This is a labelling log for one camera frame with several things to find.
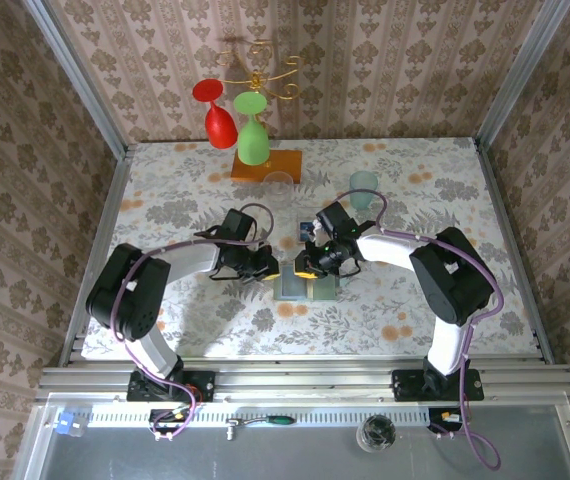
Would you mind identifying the pale green card holder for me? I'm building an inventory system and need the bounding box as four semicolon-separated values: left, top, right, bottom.
272;263;340;303

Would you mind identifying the clear glass cup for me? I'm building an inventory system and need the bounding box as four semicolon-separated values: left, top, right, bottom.
263;170;297;207

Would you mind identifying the teal plastic cup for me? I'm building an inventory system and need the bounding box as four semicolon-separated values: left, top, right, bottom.
348;170;381;212

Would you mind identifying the orange wooden rack base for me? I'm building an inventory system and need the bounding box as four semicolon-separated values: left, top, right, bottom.
229;148;304;185

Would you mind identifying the green wine glass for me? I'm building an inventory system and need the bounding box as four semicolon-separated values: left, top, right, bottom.
232;91;271;167

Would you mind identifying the red wine glass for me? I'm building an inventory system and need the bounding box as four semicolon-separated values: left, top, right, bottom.
191;78;239;150

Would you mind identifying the black connector board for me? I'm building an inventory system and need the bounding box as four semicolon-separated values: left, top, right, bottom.
427;407;467;437
148;407;192;442

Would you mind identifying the clear glass jar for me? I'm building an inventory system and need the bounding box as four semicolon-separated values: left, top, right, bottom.
355;413;398;454

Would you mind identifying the grey metal shelf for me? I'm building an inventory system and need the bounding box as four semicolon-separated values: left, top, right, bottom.
12;392;570;480

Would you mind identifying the small blue plastic block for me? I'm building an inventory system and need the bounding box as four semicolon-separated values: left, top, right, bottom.
56;411;89;438

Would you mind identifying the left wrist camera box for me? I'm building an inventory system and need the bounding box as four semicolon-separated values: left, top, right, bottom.
220;208;260;247

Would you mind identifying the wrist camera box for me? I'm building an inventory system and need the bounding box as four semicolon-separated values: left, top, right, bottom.
220;208;260;247
313;201;362;242

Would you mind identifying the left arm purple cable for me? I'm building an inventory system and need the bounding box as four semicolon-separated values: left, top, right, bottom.
109;202;276;442

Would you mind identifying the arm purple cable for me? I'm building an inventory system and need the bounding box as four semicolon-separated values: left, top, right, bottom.
332;188;505;472
109;202;276;442

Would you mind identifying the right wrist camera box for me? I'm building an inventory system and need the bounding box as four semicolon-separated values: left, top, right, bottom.
313;201;362;242

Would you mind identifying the aluminium frame rail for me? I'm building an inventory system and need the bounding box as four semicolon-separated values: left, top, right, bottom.
34;363;570;404

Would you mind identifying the aluminium side rail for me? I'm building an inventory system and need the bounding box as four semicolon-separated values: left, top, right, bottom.
471;137;557;364
57;144;135;365

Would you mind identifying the white slotted cable duct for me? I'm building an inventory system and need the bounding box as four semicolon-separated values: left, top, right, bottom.
87;409;431;429

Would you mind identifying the ratchet wrench green handle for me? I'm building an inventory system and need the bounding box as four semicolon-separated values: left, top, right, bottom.
224;414;297;442

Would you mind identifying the gold wire glass rack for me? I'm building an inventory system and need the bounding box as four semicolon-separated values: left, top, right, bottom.
216;41;306;104

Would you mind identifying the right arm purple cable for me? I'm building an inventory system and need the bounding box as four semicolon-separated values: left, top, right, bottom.
332;188;505;472

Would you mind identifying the aluminium frame post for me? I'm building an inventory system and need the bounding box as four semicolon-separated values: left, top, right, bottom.
21;0;132;157
473;0;570;146

